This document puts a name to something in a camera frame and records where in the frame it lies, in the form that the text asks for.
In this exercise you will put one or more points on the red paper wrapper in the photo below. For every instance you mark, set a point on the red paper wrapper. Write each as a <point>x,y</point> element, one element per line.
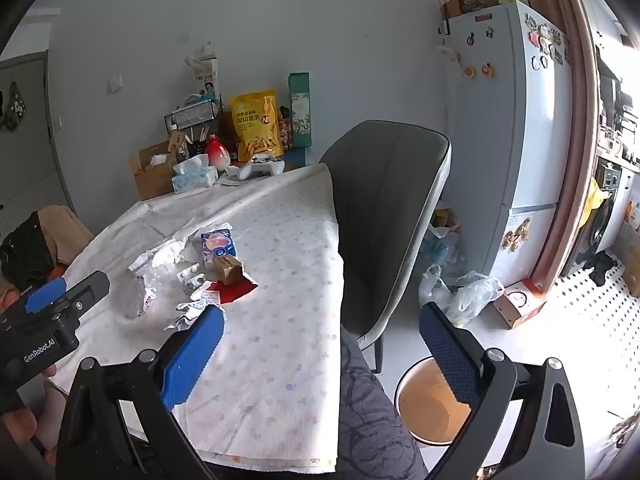
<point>235,292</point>

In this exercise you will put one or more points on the small brown box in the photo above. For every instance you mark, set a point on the small brown box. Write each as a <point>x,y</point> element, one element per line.
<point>452,8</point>

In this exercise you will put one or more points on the small black rag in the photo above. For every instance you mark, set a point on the small black rag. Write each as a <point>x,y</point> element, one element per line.
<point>602,267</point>

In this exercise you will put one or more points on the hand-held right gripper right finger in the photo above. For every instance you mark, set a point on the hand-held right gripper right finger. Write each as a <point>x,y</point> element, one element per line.
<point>450,355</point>

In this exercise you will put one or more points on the yellow snack bag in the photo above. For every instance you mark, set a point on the yellow snack bag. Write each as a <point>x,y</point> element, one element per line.
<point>256,125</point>

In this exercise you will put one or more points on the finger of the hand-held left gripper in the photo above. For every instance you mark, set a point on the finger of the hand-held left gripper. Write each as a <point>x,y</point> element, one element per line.
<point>45,294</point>
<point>90,290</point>

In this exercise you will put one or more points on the white orange box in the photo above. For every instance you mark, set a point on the white orange box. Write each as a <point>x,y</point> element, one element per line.
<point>520,305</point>

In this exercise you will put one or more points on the person's left hand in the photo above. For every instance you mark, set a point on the person's left hand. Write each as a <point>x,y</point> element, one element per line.
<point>17,425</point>

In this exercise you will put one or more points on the black bag on chair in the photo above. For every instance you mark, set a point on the black bag on chair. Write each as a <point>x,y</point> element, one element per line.
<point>25,255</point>

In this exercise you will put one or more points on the grey chair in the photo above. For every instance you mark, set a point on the grey chair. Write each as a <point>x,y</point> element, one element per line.
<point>385,200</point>

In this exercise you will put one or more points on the person's leg grey pants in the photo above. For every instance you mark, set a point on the person's leg grey pants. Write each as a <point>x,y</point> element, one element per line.
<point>375,410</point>

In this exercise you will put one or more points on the brown animal magnets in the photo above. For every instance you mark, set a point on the brown animal magnets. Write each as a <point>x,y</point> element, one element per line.
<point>517,235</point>

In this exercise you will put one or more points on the cluster of fridge magnets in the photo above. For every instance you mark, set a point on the cluster of fridge magnets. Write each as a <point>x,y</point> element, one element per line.
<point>547,42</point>

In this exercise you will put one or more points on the blue tissue pack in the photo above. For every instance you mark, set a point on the blue tissue pack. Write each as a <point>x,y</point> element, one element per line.
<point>217,245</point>

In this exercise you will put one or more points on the pack of water bottles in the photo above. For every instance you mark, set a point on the pack of water bottles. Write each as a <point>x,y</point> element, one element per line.
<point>442,252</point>

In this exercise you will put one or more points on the tall white carton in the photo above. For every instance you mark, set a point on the tall white carton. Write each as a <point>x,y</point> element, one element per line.
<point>207,75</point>

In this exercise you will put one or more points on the small red packet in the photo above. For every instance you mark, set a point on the small red packet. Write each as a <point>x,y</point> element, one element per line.
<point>285,132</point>

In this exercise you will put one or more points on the white game controller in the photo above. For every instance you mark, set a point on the white game controller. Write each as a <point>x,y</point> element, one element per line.
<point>260,167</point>

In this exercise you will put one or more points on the tall green box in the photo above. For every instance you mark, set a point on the tall green box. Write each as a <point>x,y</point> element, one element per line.
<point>299,110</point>

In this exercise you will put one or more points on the dark utensil holder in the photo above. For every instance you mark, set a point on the dark utensil holder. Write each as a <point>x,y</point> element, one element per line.
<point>197,137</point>

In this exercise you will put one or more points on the white fridge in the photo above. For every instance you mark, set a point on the white fridge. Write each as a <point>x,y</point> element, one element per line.
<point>500,135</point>

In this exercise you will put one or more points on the grey door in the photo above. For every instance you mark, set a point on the grey door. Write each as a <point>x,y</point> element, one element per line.
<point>30,170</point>

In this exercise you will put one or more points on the red white bottle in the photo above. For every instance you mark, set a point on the red white bottle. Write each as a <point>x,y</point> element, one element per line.
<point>218,152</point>

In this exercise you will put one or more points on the open cardboard box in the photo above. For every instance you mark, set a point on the open cardboard box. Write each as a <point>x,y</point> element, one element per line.
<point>150,177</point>

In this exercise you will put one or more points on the torn white wrapper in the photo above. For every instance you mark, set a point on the torn white wrapper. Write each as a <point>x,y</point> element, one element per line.
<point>195,307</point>

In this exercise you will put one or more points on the white trash bin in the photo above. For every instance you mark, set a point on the white trash bin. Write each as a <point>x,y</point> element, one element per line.
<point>430,405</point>

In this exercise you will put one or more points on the white dotted tablecloth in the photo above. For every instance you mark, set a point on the white dotted tablecloth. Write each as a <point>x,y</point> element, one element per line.
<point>280,270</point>

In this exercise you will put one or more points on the white wall switch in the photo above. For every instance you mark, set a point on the white wall switch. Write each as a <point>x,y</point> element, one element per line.
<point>115,82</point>

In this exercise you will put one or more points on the orange round magnet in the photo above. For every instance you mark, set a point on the orange round magnet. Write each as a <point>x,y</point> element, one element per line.
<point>468,72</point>

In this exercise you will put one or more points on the blue white tissue box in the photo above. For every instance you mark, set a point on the blue white tissue box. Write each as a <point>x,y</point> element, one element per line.
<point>195,177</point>

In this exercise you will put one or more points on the white paper packet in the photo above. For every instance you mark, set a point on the white paper packet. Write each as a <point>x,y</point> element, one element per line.
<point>230,180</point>

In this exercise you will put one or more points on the clear plastic wrap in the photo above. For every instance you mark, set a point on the clear plastic wrap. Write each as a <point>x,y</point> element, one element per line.
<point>140,292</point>

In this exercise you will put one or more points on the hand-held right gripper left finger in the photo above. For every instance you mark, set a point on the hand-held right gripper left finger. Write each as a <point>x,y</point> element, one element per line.
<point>192,355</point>

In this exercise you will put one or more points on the tan chair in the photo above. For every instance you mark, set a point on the tan chair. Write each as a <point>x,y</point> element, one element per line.
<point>67,230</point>

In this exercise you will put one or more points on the small cardboard box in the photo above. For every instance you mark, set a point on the small cardboard box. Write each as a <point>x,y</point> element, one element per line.
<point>229,270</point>

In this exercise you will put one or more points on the kitchen shelf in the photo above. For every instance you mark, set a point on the kitchen shelf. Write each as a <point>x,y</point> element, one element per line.
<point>617,120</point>

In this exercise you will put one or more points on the yellow cloth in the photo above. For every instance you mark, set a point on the yellow cloth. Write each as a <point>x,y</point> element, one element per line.
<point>595,200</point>

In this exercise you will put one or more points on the green black door hanging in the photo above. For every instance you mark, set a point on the green black door hanging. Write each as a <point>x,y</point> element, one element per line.
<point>12,107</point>

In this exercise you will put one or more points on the silver blister pack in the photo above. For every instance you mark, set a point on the silver blister pack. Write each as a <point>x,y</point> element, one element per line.
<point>192,280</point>

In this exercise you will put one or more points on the black washing machine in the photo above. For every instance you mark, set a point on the black washing machine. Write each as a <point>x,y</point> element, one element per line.
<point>602,215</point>

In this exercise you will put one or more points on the clear plastic bag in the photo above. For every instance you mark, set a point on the clear plastic bag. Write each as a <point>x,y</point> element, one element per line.
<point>470,295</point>

